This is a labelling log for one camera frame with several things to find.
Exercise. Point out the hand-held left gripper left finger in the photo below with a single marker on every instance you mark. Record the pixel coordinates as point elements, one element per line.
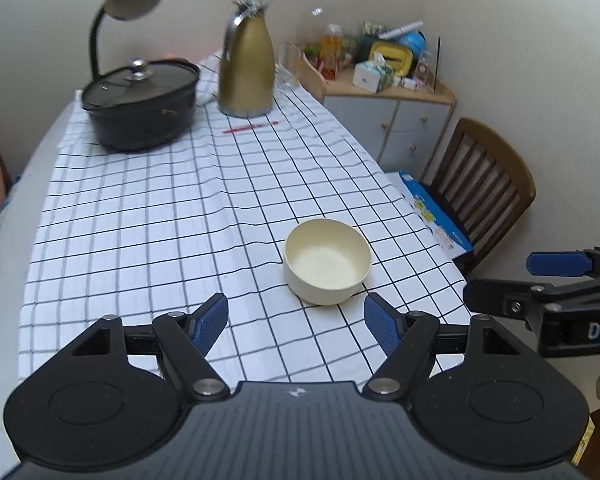
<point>210,322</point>

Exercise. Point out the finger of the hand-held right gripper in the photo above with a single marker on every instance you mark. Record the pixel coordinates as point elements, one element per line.
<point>555,263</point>
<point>500,300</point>

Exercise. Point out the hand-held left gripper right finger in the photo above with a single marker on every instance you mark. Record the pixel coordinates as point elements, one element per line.
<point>382,320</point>

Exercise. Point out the cream bowl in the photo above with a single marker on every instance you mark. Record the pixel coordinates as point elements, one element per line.
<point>325,260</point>

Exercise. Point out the wooden chair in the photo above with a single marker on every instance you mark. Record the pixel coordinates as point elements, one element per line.
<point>500,180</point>

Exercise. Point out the blue cardboard box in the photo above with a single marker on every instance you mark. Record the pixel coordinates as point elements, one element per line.
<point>430,210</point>

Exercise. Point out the white checked tablecloth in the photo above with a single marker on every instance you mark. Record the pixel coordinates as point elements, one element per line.
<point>155,210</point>

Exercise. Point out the grey wooden cabinet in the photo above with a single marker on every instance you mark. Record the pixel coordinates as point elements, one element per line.
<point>375,125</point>

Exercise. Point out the red pen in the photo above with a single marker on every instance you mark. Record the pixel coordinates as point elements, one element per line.
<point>250,127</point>

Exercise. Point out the black cooking pot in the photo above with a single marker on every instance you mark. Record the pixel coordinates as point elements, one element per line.
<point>140,125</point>

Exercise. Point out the thin black stick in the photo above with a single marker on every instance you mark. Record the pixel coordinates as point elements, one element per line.
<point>437,65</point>

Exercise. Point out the white tissue box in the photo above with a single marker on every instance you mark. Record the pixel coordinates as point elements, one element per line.
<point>372,76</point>

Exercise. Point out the glass pot lid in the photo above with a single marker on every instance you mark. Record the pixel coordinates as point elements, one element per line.
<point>130,87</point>

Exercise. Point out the wooden rack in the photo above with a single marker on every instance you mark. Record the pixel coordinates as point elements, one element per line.
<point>312,80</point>

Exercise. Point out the gold thermos jug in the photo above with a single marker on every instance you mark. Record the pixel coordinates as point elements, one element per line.
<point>245,65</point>

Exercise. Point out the yellow container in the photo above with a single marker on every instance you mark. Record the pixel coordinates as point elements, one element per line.
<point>392,55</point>

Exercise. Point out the blue ball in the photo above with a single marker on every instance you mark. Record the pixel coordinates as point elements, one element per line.
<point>413,40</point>

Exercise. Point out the clear drinking glass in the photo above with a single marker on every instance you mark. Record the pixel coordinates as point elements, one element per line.
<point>287,67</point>

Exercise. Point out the orange bottle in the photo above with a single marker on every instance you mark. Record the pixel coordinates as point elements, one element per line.
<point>332,42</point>

